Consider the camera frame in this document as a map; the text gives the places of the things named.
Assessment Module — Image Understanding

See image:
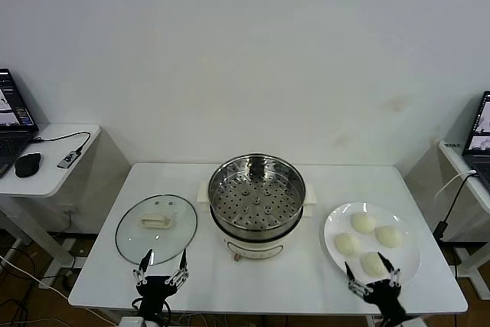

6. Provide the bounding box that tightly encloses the white side table with mouse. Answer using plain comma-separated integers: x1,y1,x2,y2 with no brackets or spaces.
0,123,133,278

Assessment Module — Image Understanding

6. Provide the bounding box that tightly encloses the white round plate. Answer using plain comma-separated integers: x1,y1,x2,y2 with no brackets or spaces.
323,201,422,289

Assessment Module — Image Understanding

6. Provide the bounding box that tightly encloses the stainless steel steamer basket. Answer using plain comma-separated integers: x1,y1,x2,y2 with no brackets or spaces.
196,153,319,237

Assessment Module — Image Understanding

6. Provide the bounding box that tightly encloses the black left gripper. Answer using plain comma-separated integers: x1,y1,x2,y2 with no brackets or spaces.
132,248,190,316

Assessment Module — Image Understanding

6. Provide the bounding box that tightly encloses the grey usb hub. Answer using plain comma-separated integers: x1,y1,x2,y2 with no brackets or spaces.
56,149,84,169

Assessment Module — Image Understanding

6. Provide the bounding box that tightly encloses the black laptop with white cable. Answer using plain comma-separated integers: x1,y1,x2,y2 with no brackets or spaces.
462,90,490,192

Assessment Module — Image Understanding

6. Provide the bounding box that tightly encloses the black laptop beside mouse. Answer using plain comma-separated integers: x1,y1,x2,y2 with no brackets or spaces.
0,68,41,179

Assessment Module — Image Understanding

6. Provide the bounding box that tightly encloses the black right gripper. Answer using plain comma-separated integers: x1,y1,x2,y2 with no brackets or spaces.
345,252,407,320

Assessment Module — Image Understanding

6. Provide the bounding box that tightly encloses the black power cable with adapter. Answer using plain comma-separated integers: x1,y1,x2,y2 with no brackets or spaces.
432,175,478,244

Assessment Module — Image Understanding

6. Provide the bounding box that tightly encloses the white electric cooker pot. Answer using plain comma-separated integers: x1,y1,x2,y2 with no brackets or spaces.
201,204,313,263

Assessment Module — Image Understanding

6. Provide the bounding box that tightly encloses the white steamed baozi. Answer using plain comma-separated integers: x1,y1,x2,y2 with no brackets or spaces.
359,251,390,278
374,224,404,248
351,211,378,234
333,232,363,257

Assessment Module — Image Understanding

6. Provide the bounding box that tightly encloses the black usb hub cable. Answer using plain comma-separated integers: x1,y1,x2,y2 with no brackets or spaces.
30,131,92,152

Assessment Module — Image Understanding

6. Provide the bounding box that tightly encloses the black computer mouse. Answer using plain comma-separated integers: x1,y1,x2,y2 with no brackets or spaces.
14,152,42,178

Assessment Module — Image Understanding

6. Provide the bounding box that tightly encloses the white side table with sticker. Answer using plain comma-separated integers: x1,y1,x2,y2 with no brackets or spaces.
403,139,490,301

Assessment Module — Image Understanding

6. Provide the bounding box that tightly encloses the white laptop cable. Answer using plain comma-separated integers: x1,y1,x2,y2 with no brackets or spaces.
434,171,478,204

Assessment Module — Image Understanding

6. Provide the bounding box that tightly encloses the white floor cable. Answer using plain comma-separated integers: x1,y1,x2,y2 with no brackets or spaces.
0,253,70,299

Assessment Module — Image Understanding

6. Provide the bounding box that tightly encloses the round glass lid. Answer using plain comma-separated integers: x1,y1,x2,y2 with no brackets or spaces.
114,194,198,266

